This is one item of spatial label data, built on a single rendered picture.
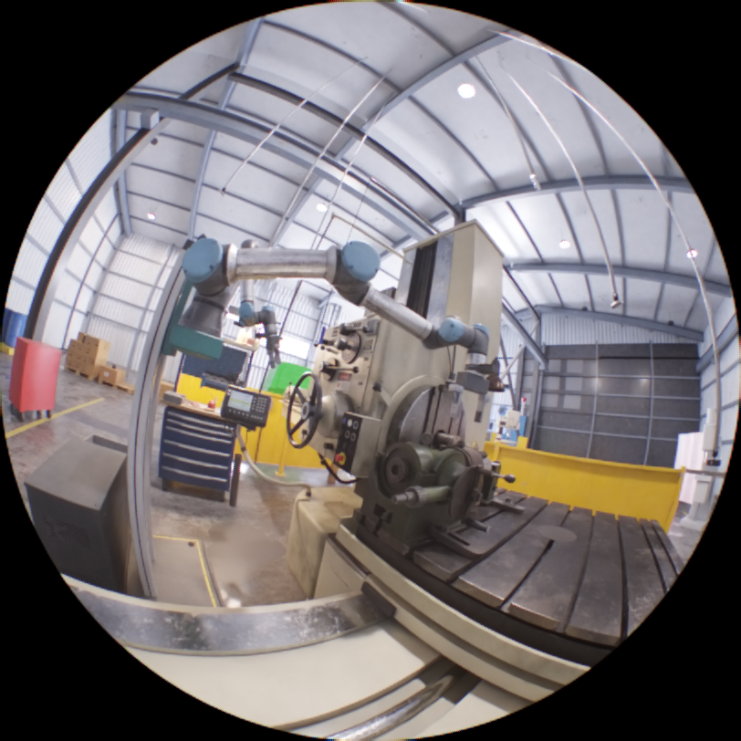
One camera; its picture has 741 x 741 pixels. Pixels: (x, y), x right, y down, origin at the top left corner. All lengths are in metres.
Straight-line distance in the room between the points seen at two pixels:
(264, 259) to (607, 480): 3.23
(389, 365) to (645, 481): 2.88
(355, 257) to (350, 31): 7.08
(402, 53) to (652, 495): 8.47
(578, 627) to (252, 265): 1.13
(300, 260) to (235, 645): 0.99
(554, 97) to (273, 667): 7.85
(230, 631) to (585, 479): 3.06
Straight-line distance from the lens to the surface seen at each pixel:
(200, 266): 0.66
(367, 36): 7.38
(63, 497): 1.05
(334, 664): 0.80
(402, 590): 0.82
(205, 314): 0.77
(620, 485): 3.14
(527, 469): 3.22
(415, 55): 7.20
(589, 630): 0.70
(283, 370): 5.14
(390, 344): 1.17
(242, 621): 0.81
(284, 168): 9.93
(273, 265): 0.66
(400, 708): 0.77
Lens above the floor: 1.39
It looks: 8 degrees up
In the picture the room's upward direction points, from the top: 13 degrees clockwise
